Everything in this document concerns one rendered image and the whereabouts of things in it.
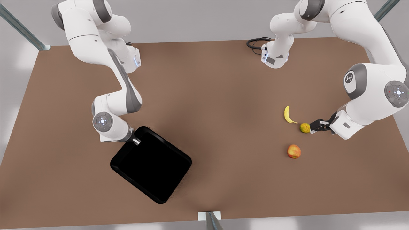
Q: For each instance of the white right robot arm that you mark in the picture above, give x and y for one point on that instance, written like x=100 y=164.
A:
x=96 y=38

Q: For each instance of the yellow banana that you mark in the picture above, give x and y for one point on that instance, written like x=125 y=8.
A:
x=287 y=115

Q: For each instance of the black rectangular tray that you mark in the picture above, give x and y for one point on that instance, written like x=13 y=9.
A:
x=151 y=164

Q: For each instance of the yellow-green round citrus fruit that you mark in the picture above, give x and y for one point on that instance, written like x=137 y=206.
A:
x=304 y=128

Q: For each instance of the silver frame post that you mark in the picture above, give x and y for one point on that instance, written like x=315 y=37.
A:
x=386 y=9
x=211 y=220
x=22 y=28

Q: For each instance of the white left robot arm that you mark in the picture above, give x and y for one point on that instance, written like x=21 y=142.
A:
x=370 y=86

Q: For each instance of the red-yellow apple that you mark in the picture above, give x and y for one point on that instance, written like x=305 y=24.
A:
x=294 y=151

